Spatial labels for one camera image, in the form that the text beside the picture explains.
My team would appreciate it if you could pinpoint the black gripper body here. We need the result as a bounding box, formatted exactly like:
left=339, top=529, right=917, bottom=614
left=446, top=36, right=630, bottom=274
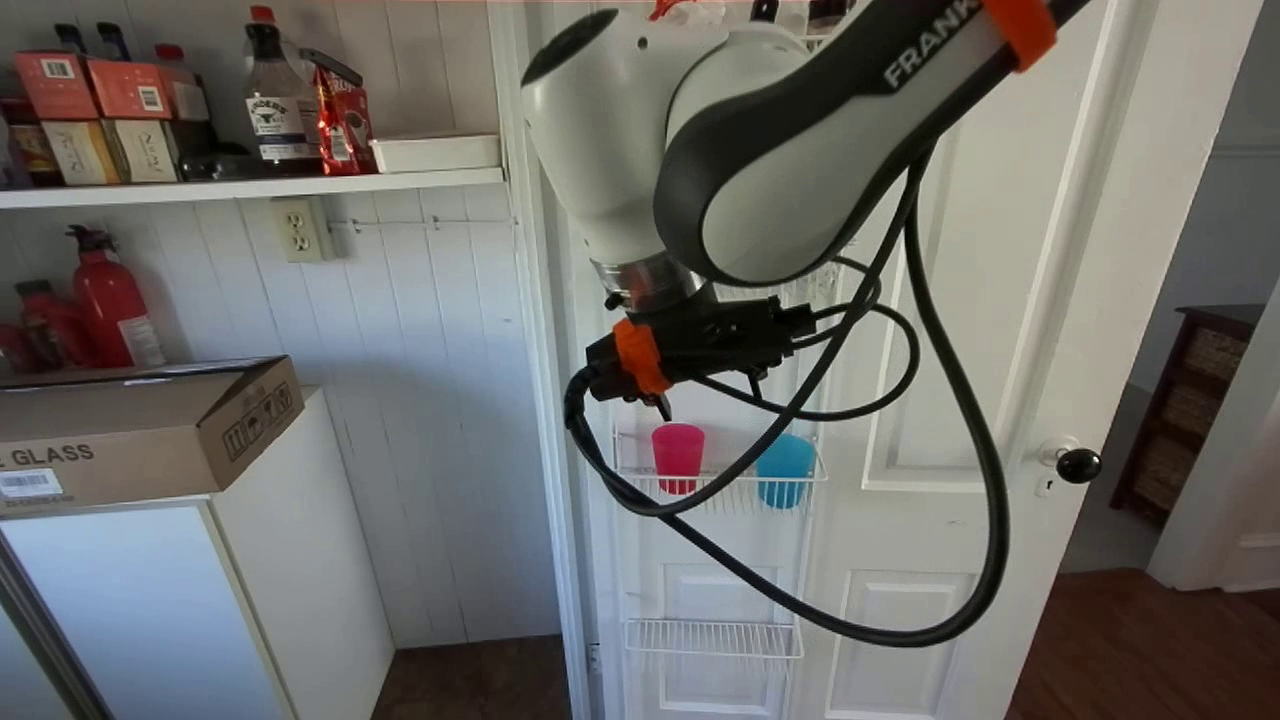
left=579, top=291, right=822, bottom=406

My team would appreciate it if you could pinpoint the pink plastic cup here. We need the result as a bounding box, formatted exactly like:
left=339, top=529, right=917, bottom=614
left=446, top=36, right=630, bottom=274
left=650, top=419, right=708, bottom=499

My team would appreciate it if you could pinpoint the blue plastic cup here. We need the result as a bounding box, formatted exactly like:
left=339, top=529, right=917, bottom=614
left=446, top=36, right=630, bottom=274
left=754, top=431, right=822, bottom=511

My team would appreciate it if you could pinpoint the flat white box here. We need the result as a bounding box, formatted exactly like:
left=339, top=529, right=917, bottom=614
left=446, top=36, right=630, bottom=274
left=369, top=126, right=505, bottom=175

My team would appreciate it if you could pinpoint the white panel door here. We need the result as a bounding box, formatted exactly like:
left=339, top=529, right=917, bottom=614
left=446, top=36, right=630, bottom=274
left=532, top=0, right=1265, bottom=720

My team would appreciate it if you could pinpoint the black door knob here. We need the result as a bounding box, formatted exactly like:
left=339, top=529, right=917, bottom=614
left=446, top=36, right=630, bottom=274
left=1053, top=442, right=1108, bottom=486

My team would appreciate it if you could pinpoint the red snack bag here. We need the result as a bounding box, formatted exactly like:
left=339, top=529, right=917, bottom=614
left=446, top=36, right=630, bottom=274
left=307, top=53, right=379, bottom=181

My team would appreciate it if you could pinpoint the clear liquor bottle black label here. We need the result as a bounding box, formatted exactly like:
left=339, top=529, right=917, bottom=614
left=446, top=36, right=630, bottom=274
left=241, top=0, right=320, bottom=172

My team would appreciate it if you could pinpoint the dark wooden dresser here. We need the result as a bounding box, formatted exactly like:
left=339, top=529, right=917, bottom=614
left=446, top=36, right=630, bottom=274
left=1111, top=298, right=1274, bottom=529

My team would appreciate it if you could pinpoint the white refrigerator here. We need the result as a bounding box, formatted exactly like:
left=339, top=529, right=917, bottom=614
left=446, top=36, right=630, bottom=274
left=0, top=392, right=401, bottom=720

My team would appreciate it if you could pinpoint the dark glass bottle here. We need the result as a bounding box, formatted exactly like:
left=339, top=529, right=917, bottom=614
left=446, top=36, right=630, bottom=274
left=154, top=38, right=221, bottom=181

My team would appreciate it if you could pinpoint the brown cardboard box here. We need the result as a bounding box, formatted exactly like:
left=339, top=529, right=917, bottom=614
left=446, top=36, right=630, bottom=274
left=0, top=351, right=307, bottom=521

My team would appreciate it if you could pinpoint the large red fire extinguisher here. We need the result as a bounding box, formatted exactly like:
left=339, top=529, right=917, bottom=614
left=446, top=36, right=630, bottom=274
left=64, top=220, right=167, bottom=371

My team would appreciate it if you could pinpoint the pink and tan carton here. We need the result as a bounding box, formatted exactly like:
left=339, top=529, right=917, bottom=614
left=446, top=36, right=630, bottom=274
left=11, top=48, right=128, bottom=188
left=85, top=55, right=183, bottom=182

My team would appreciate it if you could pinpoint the small red fire extinguisher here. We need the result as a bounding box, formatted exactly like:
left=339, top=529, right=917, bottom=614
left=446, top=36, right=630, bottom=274
left=11, top=274, right=90, bottom=374

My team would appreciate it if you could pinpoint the orange cable clamp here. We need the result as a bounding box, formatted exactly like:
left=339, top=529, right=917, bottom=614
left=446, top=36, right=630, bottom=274
left=614, top=314, right=677, bottom=402
left=981, top=0, right=1063, bottom=71

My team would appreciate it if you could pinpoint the thin black cable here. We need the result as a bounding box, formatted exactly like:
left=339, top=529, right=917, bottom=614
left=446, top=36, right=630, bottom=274
left=684, top=252, right=927, bottom=422

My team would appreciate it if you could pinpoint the white wire door rack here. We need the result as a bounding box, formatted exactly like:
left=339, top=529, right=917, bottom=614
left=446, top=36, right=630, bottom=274
left=586, top=0, right=874, bottom=669

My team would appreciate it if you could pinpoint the thick black cable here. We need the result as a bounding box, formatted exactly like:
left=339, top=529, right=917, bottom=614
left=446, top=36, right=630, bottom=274
left=559, top=155, right=1014, bottom=651

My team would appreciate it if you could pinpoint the white wall outlet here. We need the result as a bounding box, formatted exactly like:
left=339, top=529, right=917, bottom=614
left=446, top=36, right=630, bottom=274
left=271, top=195, right=338, bottom=263

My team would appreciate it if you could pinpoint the white wall shelf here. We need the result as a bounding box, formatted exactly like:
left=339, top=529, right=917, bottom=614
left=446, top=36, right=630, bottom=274
left=0, top=159, right=510, bottom=214

